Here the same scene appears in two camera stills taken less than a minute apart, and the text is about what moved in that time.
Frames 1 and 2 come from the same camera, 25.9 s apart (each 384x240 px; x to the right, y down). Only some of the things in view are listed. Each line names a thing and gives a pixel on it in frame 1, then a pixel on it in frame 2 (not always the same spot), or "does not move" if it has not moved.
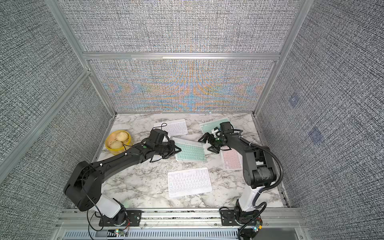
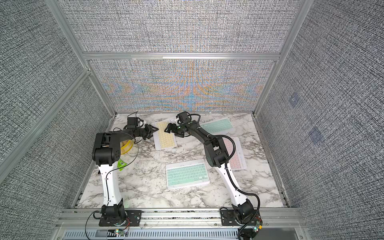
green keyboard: x=192 y=150 → x=186 y=173
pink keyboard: x=231 y=159 does not move
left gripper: x=173 y=151 → x=149 y=130
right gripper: x=211 y=137 → x=173 y=130
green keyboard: x=207 y=127 does not move
